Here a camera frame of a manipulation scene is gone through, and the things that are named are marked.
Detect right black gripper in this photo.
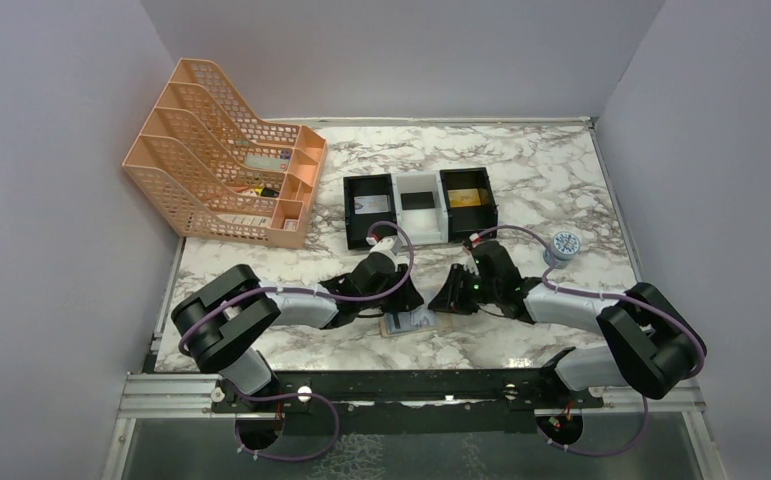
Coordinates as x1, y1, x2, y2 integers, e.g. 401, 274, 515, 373
430, 262, 500, 314

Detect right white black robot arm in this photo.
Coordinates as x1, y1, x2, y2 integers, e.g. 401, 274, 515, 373
428, 240, 706, 407

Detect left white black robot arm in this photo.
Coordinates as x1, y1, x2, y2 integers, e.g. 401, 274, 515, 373
170, 252, 424, 411

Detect black card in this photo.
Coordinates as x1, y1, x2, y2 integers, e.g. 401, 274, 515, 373
400, 191, 436, 210

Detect silver VIP card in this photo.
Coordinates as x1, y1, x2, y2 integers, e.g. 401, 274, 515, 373
353, 195, 392, 215

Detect gold card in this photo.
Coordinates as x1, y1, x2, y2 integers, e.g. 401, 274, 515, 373
447, 188, 482, 208

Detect black right tray bin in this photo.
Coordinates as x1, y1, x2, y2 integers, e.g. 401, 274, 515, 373
439, 167, 499, 243

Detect black tray bin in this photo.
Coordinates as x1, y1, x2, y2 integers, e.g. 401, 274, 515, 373
439, 167, 499, 243
343, 174, 397, 251

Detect white middle tray bin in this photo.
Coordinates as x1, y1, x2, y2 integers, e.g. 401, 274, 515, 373
392, 171, 449, 245

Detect black left tray bin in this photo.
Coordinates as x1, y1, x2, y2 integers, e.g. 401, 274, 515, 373
343, 174, 397, 251

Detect blue white round tin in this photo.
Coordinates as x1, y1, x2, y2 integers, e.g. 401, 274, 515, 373
543, 231, 581, 269

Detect items in organizer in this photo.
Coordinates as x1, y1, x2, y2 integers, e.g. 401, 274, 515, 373
210, 139, 293, 226

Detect peach plastic file organizer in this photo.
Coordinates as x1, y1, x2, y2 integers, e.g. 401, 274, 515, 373
123, 58, 328, 249

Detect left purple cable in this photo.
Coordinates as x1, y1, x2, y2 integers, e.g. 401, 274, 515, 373
178, 220, 416, 359

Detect purple cable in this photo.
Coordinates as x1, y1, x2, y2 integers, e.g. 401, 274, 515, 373
467, 225, 708, 382
178, 220, 416, 359

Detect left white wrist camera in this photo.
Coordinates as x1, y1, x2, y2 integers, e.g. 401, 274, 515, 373
368, 236, 402, 263

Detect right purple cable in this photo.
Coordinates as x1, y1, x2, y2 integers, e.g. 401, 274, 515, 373
467, 225, 708, 382

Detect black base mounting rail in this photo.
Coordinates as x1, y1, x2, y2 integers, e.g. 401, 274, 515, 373
211, 368, 603, 436

